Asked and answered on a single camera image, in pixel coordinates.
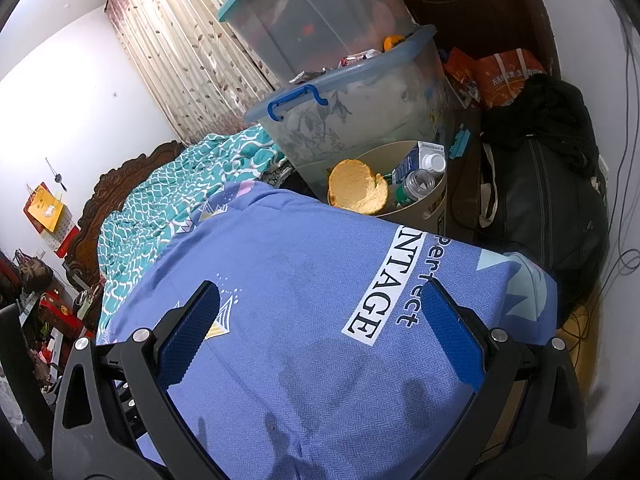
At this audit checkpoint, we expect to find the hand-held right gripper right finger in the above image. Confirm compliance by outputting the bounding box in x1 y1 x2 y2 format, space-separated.
421 276 588 480

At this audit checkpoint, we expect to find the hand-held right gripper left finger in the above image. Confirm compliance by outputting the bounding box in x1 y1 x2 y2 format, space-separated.
51 280 223 480

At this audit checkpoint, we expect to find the beige waste bin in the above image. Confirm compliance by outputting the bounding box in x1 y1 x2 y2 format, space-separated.
327 140 448 233

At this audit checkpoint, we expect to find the clear plastic bottle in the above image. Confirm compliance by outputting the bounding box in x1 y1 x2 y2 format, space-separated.
395 169 437 211

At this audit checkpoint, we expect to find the orange peel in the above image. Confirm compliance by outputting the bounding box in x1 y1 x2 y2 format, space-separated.
328 159 393 216

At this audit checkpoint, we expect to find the paper drink carton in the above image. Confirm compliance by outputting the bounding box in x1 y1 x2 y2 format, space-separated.
390 141 447 186

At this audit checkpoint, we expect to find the cluttered shelf unit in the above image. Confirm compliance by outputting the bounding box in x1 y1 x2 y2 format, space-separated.
0 247 101 411

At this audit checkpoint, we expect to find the teal patterned blanket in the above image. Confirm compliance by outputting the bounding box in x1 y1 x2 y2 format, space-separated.
95 125 288 331

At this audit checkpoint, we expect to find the black duffel bag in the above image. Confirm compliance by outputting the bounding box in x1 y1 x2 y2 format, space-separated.
475 135 611 321

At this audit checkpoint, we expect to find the carved wooden headboard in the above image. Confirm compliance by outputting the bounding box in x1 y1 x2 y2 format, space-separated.
65 140 186 281

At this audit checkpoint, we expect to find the yellow paper bag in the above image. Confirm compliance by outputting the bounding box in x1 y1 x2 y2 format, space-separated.
26 184 68 233

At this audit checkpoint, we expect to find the blue plastic clip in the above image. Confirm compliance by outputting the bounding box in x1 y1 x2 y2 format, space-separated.
448 129 473 160

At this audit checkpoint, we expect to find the black cloth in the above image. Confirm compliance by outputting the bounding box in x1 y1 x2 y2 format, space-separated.
481 74 601 161

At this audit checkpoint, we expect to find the clear storage box blue latch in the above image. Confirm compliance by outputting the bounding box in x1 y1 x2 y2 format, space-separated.
244 25 456 201

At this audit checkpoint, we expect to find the orange snack packet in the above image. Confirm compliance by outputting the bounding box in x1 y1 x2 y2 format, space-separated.
442 47 483 108

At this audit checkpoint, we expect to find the orange shopping bag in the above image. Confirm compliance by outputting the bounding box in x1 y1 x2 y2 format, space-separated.
475 49 548 108

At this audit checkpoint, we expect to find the floral curtain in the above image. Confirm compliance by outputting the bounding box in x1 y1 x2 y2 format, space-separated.
105 0 291 143

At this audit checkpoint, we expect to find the dark wooden cabinet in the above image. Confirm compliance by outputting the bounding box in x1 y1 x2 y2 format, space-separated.
395 0 561 81

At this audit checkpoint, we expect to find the clear storage box teal lid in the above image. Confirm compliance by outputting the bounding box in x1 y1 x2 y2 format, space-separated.
217 0 418 83

